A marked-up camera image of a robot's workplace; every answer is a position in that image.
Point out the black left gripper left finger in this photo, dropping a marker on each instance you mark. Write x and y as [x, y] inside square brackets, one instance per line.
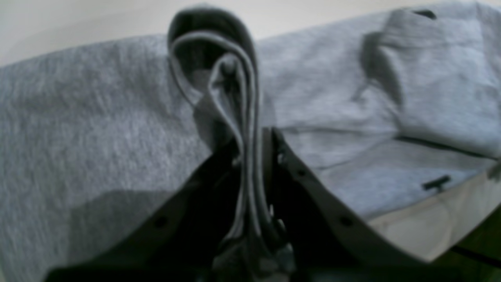
[179, 241]

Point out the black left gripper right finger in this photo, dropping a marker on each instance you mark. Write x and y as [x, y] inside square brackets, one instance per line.
[330, 242]

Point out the grey T-shirt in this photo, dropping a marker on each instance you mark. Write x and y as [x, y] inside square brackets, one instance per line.
[386, 110]

